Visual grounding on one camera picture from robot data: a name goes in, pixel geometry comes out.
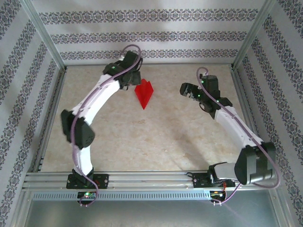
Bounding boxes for red paper sheet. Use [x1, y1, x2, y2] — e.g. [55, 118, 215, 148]
[134, 79, 155, 111]

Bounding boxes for circuit board with green light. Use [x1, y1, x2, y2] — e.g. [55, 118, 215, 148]
[77, 191, 97, 199]

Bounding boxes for grey metal panel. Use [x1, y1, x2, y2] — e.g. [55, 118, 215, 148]
[23, 200, 280, 227]

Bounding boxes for thin aluminium rail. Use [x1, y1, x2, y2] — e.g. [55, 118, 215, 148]
[63, 61, 235, 69]

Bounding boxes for aluminium side rail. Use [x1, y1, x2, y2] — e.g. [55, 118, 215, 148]
[231, 66, 270, 171]
[32, 67, 68, 173]

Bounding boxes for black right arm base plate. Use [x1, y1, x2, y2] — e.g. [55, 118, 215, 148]
[193, 172, 236, 189]

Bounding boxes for aluminium frame post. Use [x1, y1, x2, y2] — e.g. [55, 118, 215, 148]
[232, 0, 279, 70]
[20, 0, 67, 71]

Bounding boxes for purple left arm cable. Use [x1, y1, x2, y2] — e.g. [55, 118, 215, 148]
[71, 44, 143, 208]

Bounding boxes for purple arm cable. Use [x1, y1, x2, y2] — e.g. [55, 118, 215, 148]
[196, 67, 281, 206]
[71, 44, 143, 208]

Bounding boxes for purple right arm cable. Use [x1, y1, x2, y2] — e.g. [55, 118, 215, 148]
[196, 67, 281, 206]

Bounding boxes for long aluminium mounting rail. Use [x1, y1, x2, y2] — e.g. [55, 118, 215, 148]
[22, 171, 280, 191]

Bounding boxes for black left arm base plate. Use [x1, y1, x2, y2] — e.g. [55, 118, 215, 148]
[66, 174, 110, 190]

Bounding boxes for grey slotted cable duct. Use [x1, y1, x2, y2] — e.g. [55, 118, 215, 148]
[32, 191, 211, 201]

